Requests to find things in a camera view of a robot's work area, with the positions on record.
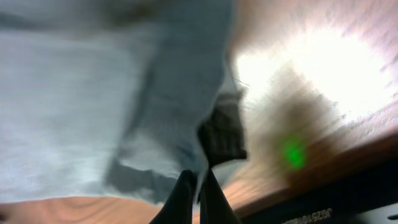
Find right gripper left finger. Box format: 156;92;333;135
149;170;197;224

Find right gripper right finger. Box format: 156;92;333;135
200;170;241;224

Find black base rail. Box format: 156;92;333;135
241;158;398;224

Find grey shorts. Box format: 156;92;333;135
1;0;247;204

